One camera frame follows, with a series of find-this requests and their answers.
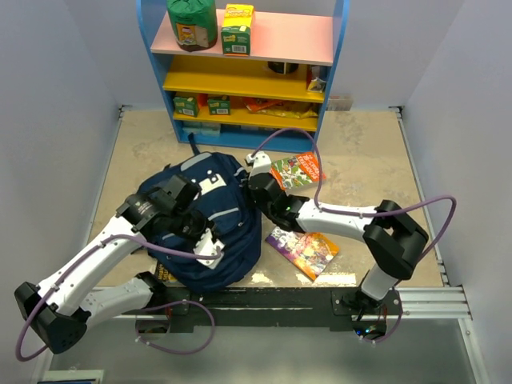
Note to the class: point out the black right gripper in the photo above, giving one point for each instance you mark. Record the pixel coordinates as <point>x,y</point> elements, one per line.
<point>249,196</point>

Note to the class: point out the orange yellow snack packets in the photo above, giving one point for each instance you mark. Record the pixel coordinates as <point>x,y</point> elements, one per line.
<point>280,108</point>

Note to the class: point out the small green box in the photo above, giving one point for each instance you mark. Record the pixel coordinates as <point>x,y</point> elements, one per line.
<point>218,104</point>
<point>186,104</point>

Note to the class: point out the small box behind shelf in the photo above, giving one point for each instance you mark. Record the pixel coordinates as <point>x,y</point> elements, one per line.
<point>340,102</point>

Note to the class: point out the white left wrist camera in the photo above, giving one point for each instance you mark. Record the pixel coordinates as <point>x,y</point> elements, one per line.
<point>209,250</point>

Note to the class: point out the orange Treehouse book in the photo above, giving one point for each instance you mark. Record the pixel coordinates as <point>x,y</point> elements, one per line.
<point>297,172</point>

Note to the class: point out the yellow green carton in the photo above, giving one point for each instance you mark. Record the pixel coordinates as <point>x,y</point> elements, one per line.
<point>236,29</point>

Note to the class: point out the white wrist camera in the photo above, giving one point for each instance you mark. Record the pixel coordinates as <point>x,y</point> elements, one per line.
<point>259,162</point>
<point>209,250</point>

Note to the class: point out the small green box right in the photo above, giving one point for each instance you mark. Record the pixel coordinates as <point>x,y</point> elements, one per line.
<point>218,104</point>

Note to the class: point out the green cylindrical package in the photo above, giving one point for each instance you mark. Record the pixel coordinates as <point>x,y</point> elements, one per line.
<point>194,23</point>

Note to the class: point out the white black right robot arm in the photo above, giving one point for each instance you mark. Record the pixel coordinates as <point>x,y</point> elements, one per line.
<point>394,239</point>

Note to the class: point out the blue shelf unit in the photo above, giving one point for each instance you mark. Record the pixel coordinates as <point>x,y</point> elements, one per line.
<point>283,46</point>

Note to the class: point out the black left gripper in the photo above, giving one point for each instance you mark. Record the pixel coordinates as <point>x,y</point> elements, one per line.
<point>205,224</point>

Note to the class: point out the navy blue student backpack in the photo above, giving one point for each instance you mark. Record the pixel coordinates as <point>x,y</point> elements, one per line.
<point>237,222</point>

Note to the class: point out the purple Roald Dahl book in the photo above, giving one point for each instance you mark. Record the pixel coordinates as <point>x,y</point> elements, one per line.
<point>310,253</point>

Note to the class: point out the small snack pouch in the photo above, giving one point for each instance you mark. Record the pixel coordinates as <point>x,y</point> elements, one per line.
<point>316,79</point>

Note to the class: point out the small green box left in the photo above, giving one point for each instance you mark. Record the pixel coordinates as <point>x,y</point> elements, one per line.
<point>186,104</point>

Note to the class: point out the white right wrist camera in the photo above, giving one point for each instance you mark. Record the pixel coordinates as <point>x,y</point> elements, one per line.
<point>259,162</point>

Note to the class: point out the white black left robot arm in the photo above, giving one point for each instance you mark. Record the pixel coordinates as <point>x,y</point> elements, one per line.
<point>61,308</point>

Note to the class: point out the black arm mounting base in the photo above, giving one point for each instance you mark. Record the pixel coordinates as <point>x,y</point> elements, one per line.
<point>337,309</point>

